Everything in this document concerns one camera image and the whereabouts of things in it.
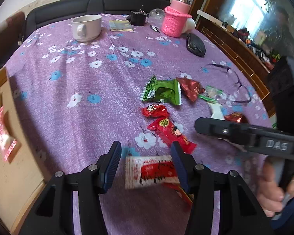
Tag purple floral tablecloth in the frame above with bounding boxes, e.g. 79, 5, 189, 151
5, 14, 272, 234

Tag white red snack packet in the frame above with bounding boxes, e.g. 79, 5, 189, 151
125, 155, 179, 189

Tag white round object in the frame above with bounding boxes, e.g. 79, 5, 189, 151
182, 18, 196, 33

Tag green snack bag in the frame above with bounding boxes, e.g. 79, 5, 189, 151
141, 75, 181, 106

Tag cardboard tray box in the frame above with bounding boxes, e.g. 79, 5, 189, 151
0, 69, 51, 234

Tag clear green edged packet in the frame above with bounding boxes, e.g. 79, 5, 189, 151
199, 85, 224, 102

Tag small booklet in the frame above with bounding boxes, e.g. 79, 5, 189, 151
109, 20, 134, 31

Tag red cartoon candy packet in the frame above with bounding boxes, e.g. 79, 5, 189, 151
147, 117, 196, 154

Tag person's right hand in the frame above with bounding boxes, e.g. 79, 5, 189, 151
257, 157, 294, 218

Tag white ceramic mug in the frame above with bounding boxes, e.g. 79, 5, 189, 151
71, 14, 102, 42

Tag pink snack packet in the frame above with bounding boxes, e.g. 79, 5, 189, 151
0, 107, 18, 161

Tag small red candy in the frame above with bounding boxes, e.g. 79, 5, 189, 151
141, 104, 169, 118

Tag white cream snack packet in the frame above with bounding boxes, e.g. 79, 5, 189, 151
208, 102, 225, 120

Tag clear glass dome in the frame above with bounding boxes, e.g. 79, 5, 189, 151
149, 9, 165, 24

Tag red sesame candy bar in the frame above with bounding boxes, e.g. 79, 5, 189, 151
162, 183, 194, 210

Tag wooden sideboard cabinet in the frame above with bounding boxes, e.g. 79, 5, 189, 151
196, 10, 275, 117

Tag purple frame eyeglasses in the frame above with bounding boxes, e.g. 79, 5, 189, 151
202, 63, 252, 105

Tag pink knitted sleeve bottle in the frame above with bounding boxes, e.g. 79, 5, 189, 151
161, 0, 192, 38

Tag nail clipper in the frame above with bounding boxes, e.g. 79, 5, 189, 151
150, 25, 161, 33

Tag black small container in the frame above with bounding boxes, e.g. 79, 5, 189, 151
126, 10, 148, 27

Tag dark red foil snack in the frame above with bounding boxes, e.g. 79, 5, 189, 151
176, 78, 205, 102
224, 112, 249, 124

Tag black leather sofa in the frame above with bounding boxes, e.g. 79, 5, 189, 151
18, 0, 170, 42

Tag black glasses case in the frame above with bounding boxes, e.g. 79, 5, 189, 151
186, 33, 206, 57

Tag brown armchair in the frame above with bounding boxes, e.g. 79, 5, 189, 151
0, 12, 25, 69

